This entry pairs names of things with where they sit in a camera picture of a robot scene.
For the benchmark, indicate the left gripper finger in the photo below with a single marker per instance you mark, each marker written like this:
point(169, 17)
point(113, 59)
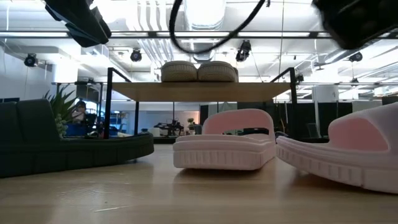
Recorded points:
point(104, 26)
point(77, 21)

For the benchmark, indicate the black slide sandal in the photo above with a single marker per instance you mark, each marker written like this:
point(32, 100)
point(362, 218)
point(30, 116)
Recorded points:
point(77, 152)

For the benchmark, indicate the pink slide sandal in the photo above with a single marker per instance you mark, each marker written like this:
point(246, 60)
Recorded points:
point(342, 168)
point(224, 152)

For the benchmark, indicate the wooden shelf with black legs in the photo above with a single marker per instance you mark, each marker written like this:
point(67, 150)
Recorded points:
point(199, 91)

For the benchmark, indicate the black ceiling spotlight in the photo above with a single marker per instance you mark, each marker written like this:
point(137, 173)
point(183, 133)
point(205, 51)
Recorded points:
point(136, 55)
point(243, 51)
point(356, 57)
point(31, 60)

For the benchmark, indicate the green potted succulent plant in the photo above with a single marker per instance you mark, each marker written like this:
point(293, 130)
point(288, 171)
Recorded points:
point(62, 105)

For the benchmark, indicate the person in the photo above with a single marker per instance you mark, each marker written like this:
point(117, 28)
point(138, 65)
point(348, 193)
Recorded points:
point(79, 113)

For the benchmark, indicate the black background robot station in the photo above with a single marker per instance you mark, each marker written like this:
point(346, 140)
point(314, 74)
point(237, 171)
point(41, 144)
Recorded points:
point(169, 127)

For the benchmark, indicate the small background potted plant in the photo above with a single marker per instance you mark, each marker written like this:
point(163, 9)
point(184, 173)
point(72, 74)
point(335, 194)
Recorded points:
point(190, 121)

